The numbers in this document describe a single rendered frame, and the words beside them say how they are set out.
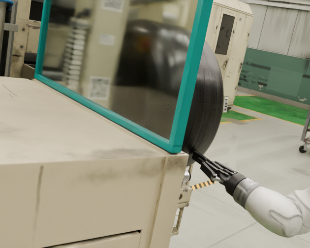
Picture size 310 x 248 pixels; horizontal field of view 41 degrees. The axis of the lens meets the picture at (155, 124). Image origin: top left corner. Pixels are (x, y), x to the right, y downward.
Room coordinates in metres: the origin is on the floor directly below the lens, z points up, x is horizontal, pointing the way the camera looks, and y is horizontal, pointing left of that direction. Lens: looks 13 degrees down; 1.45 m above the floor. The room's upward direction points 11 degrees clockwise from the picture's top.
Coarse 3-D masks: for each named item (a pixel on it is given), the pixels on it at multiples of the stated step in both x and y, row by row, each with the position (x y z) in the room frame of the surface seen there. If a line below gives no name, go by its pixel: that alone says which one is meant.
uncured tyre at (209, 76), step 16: (208, 48) 1.52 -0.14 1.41; (208, 64) 1.46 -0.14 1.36; (208, 80) 1.43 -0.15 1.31; (208, 96) 1.41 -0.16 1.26; (192, 112) 1.36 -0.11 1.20; (208, 112) 1.41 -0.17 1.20; (192, 128) 1.37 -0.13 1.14; (208, 128) 1.42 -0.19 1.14; (192, 144) 1.40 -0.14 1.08; (208, 144) 1.46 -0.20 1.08; (192, 160) 1.47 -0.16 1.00
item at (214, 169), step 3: (207, 159) 1.37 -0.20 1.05; (207, 162) 1.36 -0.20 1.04; (210, 165) 1.34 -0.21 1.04; (213, 168) 1.33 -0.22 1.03; (216, 168) 1.33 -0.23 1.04; (216, 171) 1.32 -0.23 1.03; (219, 171) 1.31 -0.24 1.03; (222, 171) 1.31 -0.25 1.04; (225, 174) 1.29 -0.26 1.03; (228, 174) 1.29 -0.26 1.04
